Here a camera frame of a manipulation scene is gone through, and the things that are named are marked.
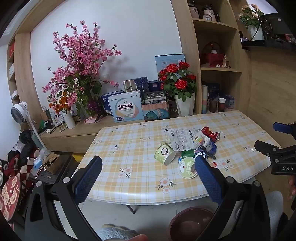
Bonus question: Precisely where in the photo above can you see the brown trash bin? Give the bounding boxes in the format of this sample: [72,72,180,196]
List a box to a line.
[168,207,215,241]

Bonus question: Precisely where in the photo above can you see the black mini tripod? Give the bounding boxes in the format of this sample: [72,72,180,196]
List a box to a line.
[95,111,109,122]

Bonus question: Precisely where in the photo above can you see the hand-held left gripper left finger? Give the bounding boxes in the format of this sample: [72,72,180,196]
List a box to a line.
[24,155,103,241]

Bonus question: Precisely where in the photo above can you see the plaid floral tablecloth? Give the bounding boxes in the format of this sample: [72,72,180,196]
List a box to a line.
[69,110,281,205]

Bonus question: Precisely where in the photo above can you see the plastic-wrapped patterned pack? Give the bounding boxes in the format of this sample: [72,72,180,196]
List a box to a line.
[142,102,170,121]

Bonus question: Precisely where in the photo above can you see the white round plant pot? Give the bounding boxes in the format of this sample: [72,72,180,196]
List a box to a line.
[247,25,264,41]

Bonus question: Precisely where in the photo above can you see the row of small bottles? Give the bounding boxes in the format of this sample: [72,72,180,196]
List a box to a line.
[52,115,82,133]

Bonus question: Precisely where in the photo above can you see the dark blue patterned box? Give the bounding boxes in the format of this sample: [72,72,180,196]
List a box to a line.
[133,76,149,93]

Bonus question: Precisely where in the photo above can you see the pink cloth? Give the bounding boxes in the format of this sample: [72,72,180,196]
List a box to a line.
[84,116,102,124]

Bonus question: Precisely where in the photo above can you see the cardboard box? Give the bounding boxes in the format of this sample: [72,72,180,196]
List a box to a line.
[42,153,62,174]

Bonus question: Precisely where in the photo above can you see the stack of pastel cups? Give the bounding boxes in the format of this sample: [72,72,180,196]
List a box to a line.
[201,85,208,114]

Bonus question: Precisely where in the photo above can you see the green white round lid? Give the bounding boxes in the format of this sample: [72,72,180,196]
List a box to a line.
[178,156,198,179]

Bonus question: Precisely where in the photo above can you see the pink blossom flower arrangement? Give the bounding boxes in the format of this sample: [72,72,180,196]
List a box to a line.
[42,20,122,116]

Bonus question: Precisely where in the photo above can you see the red patterned round cushion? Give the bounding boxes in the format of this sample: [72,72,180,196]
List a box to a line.
[0,176,21,219]

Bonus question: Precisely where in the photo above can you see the white standing fan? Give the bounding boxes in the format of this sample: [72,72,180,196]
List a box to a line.
[11,101,44,149]

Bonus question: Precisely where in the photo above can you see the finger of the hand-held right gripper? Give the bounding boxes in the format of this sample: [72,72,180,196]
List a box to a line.
[273,122,296,141]
[254,140,282,159]

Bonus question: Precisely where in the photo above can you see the large light blue box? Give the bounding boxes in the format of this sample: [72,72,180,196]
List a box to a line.
[155,54,186,75]

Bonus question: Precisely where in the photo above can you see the ceramic jar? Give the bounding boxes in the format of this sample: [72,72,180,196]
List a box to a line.
[202,5,216,22]
[188,1,200,19]

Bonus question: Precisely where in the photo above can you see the red basket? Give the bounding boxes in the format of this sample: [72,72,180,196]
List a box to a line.
[201,42,225,65]

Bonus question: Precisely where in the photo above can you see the blue foil wrapper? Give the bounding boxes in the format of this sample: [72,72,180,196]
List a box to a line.
[194,148,210,163]

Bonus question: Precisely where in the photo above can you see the black box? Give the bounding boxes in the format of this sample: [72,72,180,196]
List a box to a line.
[143,91,168,105]

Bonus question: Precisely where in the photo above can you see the green paper cup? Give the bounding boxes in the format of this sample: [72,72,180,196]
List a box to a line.
[154,143,176,165]

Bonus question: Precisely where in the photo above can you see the wooden shelf unit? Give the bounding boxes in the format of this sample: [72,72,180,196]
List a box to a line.
[171,0,252,114]

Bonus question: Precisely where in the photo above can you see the black stand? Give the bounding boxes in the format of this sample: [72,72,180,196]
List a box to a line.
[240,9,296,50]

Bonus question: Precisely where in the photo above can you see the wooden sideboard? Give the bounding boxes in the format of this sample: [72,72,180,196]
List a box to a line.
[40,111,148,153]

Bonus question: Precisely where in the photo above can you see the peach rose plant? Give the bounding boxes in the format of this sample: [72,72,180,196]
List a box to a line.
[238,4,264,29]

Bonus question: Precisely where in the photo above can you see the white ribbed vase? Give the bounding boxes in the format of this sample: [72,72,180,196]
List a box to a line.
[62,111,76,130]

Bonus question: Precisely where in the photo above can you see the crushed red can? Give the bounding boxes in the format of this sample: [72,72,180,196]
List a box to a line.
[201,126,220,142]

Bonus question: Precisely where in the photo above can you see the grey fuzzy slipper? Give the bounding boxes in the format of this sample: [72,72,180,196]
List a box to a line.
[96,224,139,241]

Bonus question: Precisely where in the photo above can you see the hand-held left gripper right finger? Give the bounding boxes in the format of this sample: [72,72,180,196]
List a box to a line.
[195,156,271,241]

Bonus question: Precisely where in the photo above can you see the person's right hand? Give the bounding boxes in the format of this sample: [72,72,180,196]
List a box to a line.
[288,175,296,200]

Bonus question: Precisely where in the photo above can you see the red rose plant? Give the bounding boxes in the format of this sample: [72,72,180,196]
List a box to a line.
[158,62,197,102]

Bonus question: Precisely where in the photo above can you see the white angular plant pot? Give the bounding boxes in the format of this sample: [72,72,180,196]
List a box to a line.
[174,92,196,117]

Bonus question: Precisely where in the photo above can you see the orange artificial flowers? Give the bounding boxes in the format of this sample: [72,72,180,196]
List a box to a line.
[48,91,72,114]

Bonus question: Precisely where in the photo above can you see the pile of clothes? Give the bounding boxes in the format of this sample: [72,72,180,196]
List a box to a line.
[0,131,44,179]

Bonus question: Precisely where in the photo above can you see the white plastic package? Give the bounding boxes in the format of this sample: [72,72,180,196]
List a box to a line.
[168,128,210,151]

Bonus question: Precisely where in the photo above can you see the blue white roll package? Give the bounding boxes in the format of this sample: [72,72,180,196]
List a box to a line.
[101,93,121,112]

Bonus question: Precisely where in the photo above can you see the black stool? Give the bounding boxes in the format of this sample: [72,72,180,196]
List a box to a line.
[29,154,73,184]

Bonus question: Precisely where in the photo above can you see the dark blue book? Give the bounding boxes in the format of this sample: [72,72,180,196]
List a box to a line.
[207,83,220,100]

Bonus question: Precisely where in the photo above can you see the fuzzy fleece clothing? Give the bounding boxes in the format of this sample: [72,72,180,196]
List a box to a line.
[264,191,288,241]

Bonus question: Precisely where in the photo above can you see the white blue carton box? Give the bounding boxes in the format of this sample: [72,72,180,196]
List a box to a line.
[107,91,145,123]

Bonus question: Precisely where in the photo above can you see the purple artificial flowers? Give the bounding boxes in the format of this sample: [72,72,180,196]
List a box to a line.
[86,100,104,116]

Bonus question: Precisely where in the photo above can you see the dark gift bag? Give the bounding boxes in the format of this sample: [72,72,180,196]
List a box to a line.
[41,106,55,122]

